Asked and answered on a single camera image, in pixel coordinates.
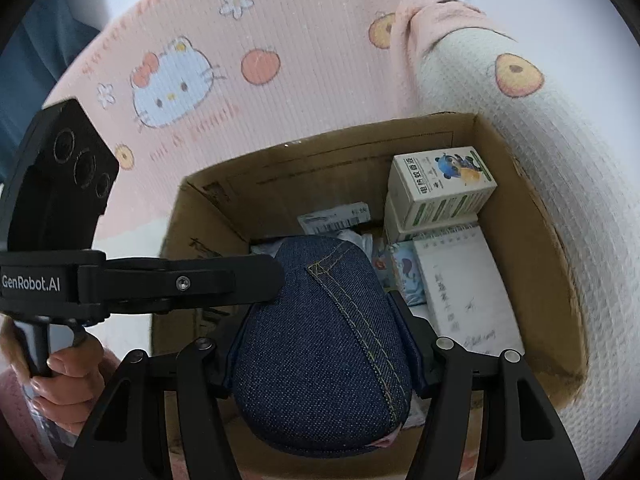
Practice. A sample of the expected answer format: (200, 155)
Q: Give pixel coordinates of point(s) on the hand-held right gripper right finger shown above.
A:
(422, 365)

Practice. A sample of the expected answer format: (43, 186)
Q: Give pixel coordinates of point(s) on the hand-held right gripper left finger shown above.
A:
(222, 370)

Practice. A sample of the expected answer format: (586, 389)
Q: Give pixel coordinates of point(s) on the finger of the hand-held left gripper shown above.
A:
(200, 280)

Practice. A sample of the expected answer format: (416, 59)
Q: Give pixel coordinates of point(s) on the white spiral notebook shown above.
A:
(465, 290)

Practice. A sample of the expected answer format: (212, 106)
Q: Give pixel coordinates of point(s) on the blue white wet wipes pack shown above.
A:
(407, 272)

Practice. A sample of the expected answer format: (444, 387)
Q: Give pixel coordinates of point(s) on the blue denim case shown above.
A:
(320, 350)

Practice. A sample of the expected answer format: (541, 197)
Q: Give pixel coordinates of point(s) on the brown cardboard box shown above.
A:
(530, 285)

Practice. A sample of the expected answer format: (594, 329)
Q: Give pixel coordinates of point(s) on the person's left hand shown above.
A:
(70, 385)

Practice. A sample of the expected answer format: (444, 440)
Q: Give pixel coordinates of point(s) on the dark teal cloth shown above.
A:
(35, 75)

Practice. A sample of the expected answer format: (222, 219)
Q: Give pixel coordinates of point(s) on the white labelled plastic parcel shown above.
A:
(332, 220)

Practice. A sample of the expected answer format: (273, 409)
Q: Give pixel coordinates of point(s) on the green white carton box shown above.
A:
(440, 195)

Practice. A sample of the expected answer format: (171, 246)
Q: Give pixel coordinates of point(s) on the pink cartoon printed blanket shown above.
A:
(300, 35)

